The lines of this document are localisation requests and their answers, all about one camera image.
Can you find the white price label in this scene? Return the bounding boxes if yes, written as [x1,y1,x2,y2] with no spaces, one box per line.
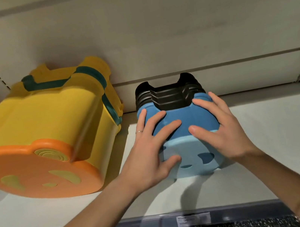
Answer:
[176,211,212,227]

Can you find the person's left hand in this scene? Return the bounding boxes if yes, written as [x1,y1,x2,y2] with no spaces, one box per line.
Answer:
[106,103,193,200]

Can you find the plain yellow plastic stool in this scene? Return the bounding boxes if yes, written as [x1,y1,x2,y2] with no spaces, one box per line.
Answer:
[28,52,125,130]

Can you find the yellow stool with orange seat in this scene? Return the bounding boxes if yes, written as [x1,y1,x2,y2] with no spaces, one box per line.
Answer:
[0,67,131,209]

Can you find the black nested plastic stools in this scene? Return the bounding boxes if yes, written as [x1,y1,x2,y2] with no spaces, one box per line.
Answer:
[132,70,208,116]

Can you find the blue plastic stool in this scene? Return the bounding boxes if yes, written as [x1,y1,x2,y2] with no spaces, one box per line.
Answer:
[134,90,229,185]

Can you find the person's right hand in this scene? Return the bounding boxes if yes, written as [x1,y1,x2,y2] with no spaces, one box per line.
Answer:
[183,85,263,169]

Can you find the white store shelf board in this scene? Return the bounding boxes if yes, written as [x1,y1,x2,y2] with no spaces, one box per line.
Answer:
[0,82,300,227]

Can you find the person's right forearm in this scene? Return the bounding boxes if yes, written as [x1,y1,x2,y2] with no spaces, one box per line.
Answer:
[235,142,300,227]

